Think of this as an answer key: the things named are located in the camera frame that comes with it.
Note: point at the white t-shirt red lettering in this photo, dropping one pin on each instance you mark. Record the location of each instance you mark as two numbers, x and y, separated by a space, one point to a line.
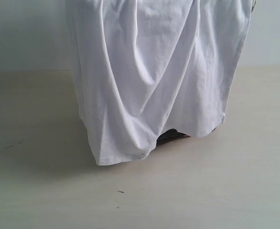
144 67

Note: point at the dark brown wicker basket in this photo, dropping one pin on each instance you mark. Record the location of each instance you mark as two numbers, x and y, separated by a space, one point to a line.
171 137

